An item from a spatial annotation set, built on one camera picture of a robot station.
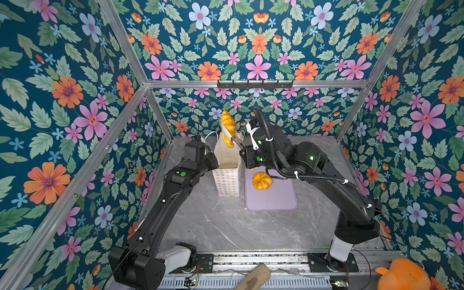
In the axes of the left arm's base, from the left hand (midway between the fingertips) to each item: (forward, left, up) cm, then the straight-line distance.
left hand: (217, 152), depth 74 cm
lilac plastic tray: (-7, -16, -30) cm, 35 cm away
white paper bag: (-6, -3, -10) cm, 12 cm away
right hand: (-9, -10, +11) cm, 17 cm away
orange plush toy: (-45, -69, -23) cm, 86 cm away
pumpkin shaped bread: (0, -21, -26) cm, 34 cm away
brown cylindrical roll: (-43, -13, -25) cm, 52 cm away
